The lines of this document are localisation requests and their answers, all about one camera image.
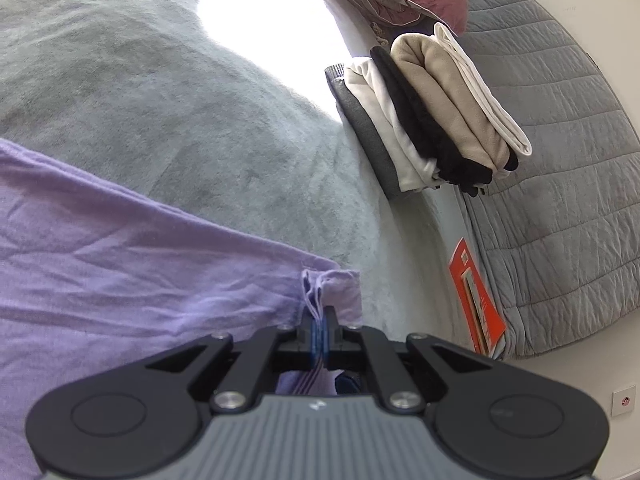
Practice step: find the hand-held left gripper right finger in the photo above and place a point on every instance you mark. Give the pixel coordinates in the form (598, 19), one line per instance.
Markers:
(334, 342)

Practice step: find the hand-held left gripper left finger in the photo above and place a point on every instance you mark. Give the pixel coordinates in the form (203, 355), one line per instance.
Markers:
(316, 345)

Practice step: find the purple shirt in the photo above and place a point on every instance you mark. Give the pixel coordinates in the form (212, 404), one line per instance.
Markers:
(125, 260)

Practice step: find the orange package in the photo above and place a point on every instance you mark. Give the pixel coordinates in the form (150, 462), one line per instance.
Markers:
(460, 270)

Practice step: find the folded grey garment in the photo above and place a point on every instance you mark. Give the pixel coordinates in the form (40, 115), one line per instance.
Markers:
(365, 130)

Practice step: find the folded cream garment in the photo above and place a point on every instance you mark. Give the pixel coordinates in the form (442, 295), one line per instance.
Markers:
(385, 110)

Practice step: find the folded black garment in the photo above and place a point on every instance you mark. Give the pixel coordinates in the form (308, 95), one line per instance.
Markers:
(415, 115)

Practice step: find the folded beige garment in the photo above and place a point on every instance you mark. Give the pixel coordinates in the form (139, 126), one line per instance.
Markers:
(440, 90)

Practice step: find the grey quilted headboard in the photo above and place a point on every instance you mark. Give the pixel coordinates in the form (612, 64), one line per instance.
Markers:
(550, 160)

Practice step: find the folded white garment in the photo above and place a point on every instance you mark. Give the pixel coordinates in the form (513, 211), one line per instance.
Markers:
(480, 90)

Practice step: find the white wall socket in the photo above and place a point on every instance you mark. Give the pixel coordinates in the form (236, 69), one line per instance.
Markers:
(624, 402)

